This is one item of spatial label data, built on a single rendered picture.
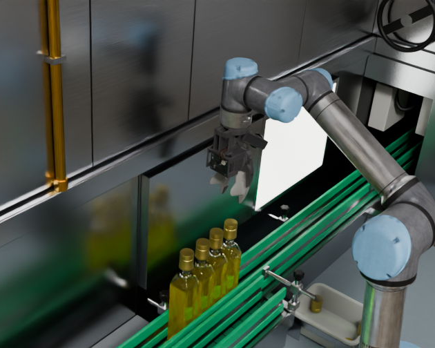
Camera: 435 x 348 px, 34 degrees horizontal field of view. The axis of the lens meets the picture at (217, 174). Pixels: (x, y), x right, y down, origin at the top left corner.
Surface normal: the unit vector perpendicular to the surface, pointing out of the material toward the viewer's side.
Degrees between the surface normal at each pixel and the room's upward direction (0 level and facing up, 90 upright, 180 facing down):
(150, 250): 90
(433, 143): 90
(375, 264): 81
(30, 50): 90
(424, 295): 0
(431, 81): 90
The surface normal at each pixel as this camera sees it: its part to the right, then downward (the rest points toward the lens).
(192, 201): 0.78, 0.37
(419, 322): 0.07, -0.86
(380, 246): -0.67, 0.18
